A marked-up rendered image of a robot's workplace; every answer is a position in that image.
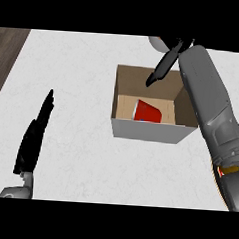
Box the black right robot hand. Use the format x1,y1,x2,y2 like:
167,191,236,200
145,35,197,91

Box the cardboard box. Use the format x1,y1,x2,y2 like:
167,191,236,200
108,63,204,146

